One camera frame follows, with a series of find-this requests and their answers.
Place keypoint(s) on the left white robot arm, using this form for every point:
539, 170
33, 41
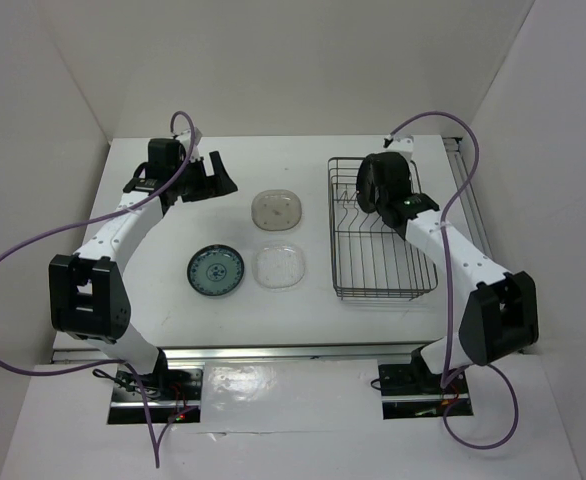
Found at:
88, 298

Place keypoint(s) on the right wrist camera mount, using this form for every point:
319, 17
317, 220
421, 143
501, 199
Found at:
403, 145

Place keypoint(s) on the black round plate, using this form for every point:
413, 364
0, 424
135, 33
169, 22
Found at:
365, 195

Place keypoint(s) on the aluminium rail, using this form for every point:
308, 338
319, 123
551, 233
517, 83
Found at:
291, 352

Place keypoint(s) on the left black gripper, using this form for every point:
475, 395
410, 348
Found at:
224, 185

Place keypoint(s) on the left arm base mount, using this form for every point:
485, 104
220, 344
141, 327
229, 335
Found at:
178, 399

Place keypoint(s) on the grey wire dish rack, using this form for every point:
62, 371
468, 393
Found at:
369, 260

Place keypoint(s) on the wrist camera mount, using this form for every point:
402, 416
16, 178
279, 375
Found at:
403, 145
189, 139

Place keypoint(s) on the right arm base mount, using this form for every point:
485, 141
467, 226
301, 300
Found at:
403, 396

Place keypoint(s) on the clear glass square plate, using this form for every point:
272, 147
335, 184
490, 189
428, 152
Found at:
278, 266

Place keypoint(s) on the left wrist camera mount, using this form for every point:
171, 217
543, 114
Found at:
189, 139

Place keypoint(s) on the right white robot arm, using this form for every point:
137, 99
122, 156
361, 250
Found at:
491, 312

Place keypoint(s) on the blue patterned round plate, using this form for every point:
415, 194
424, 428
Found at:
215, 270

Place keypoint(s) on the smoky glass square plate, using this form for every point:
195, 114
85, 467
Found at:
276, 210

